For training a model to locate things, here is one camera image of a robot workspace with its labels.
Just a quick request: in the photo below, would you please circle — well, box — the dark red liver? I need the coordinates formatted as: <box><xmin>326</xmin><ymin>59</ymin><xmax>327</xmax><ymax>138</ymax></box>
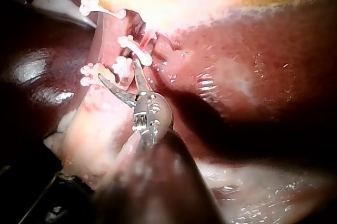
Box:
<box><xmin>0</xmin><ymin>0</ymin><xmax>337</xmax><ymax>224</ymax></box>

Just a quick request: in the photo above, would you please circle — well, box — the thin tube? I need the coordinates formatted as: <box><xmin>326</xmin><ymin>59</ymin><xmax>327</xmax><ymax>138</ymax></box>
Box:
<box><xmin>141</xmin><ymin>30</ymin><xmax>159</xmax><ymax>52</ymax></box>
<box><xmin>95</xmin><ymin>13</ymin><xmax>126</xmax><ymax>76</ymax></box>

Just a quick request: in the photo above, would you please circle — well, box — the left arm instrument jaw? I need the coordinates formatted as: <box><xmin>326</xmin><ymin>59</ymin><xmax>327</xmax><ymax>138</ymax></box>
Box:
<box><xmin>31</xmin><ymin>0</ymin><xmax>97</xmax><ymax>29</ymax></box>

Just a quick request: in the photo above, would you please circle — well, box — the right arm instrument jaw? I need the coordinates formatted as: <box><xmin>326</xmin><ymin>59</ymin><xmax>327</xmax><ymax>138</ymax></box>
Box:
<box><xmin>97</xmin><ymin>73</ymin><xmax>138</xmax><ymax>109</ymax></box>
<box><xmin>132</xmin><ymin>60</ymin><xmax>150</xmax><ymax>95</ymax></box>

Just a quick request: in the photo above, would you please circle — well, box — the right arm instrument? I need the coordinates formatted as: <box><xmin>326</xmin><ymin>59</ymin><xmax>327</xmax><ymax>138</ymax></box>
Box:
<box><xmin>132</xmin><ymin>91</ymin><xmax>174</xmax><ymax>148</ymax></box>

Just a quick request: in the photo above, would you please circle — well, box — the white clip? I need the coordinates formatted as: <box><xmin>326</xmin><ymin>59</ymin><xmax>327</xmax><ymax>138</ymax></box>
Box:
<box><xmin>79</xmin><ymin>0</ymin><xmax>126</xmax><ymax>20</ymax></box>
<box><xmin>117</xmin><ymin>35</ymin><xmax>154</xmax><ymax>66</ymax></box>
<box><xmin>80</xmin><ymin>62</ymin><xmax>104</xmax><ymax>87</ymax></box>
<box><xmin>112</xmin><ymin>56</ymin><xmax>133</xmax><ymax>83</ymax></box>

